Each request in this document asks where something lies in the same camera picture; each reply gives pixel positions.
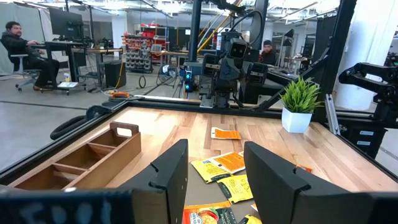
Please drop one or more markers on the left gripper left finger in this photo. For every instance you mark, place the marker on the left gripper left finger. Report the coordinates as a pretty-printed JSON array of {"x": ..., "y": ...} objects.
[{"x": 161, "y": 193}]

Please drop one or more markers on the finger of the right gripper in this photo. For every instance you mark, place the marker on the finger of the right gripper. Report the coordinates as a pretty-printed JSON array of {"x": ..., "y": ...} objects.
[
  {"x": 257, "y": 74},
  {"x": 211, "y": 65}
]

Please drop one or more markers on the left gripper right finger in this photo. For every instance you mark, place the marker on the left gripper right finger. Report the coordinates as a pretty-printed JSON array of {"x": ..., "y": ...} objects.
[{"x": 280, "y": 196}]

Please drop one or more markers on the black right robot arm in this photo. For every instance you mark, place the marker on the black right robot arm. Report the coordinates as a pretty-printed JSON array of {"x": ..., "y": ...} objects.
[{"x": 214, "y": 93}]

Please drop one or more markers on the orange mango tea packet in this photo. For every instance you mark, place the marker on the orange mango tea packet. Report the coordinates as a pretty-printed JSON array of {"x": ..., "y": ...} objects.
[{"x": 205, "y": 214}]

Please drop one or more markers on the wooden tea organizer box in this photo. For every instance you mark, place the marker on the wooden tea organizer box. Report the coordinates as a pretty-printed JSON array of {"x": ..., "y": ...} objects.
[{"x": 118, "y": 161}]

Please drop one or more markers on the person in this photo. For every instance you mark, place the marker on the person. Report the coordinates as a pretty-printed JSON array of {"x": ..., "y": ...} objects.
[
  {"x": 18, "y": 46},
  {"x": 268, "y": 56}
]

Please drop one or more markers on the round grey mat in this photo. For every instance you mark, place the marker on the round grey mat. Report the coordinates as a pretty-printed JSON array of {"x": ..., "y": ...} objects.
[{"x": 202, "y": 193}]

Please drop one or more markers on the round floor fan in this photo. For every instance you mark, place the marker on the round floor fan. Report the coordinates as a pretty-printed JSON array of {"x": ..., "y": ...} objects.
[{"x": 168, "y": 74}]

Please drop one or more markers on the green plant white pot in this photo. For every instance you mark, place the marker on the green plant white pot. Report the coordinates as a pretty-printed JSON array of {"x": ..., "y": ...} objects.
[{"x": 295, "y": 121}]

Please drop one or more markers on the red storage shelf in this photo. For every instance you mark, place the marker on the red storage shelf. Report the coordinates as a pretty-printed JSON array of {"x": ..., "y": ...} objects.
[{"x": 149, "y": 32}]

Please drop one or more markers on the parts bin rack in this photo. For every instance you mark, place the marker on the parts bin rack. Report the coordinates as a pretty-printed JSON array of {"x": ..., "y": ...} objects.
[{"x": 136, "y": 56}]

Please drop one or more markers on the silver aluminium bar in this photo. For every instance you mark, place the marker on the silver aluminium bar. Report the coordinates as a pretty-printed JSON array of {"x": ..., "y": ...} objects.
[{"x": 332, "y": 115}]

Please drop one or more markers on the orange power tool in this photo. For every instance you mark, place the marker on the orange power tool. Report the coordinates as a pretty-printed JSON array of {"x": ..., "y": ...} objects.
[{"x": 119, "y": 95}]

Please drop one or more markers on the black computer case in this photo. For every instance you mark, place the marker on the black computer case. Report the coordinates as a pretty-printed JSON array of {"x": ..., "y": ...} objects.
[{"x": 115, "y": 74}]

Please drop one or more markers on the wooden desk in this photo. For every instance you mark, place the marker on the wooden desk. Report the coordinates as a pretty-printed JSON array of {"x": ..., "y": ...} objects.
[{"x": 105, "y": 50}]

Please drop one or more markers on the black computer monitor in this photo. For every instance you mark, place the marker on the black computer monitor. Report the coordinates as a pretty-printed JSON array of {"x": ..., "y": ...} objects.
[{"x": 65, "y": 23}]

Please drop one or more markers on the black desk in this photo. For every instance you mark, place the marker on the black desk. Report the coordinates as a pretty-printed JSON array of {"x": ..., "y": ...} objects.
[{"x": 51, "y": 71}]

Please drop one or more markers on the grey curtain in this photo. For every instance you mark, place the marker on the grey curtain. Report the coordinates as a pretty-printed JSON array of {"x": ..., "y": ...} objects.
[{"x": 31, "y": 18}]

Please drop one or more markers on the grey office chair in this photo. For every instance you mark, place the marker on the grey office chair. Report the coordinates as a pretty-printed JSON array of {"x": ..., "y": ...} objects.
[{"x": 21, "y": 65}]

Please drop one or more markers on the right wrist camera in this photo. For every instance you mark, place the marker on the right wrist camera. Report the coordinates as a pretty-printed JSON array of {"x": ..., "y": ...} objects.
[{"x": 238, "y": 49}]

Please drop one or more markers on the black aluminium rig frame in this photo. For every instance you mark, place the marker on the black aluminium rig frame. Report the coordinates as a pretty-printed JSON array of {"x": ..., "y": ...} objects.
[{"x": 194, "y": 31}]

